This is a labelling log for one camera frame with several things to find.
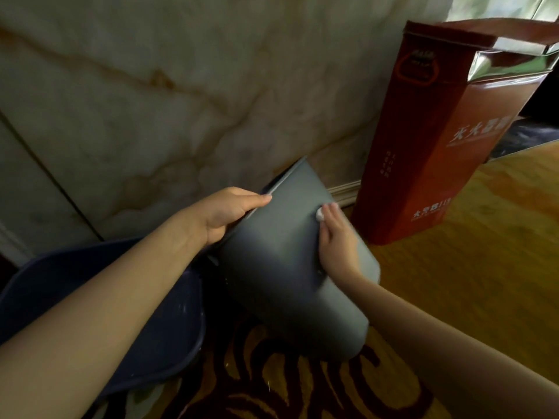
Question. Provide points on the person's right forearm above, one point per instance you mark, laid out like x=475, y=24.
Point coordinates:
x=445, y=353

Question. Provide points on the person's left hand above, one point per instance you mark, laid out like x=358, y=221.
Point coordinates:
x=218, y=213

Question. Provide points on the white wet cloth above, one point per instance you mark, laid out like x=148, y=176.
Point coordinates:
x=320, y=213

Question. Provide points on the person's right hand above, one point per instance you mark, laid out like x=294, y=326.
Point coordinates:
x=338, y=248

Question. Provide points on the blue-grey square plastic basin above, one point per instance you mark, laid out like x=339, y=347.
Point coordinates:
x=170, y=327

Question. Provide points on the black plastic bag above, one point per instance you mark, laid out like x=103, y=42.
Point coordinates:
x=528, y=135

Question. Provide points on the red fire extinguisher box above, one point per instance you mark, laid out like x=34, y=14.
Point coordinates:
x=419, y=148

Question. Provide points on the dark brown wooden door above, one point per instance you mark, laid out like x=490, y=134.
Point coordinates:
x=4, y=270

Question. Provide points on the grey plastic trash bin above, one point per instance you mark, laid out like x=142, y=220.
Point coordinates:
x=284, y=266

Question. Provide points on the white door frame trim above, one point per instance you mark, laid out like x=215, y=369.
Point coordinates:
x=13, y=246

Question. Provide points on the white moulded baseboard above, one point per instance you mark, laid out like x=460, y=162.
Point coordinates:
x=347, y=192

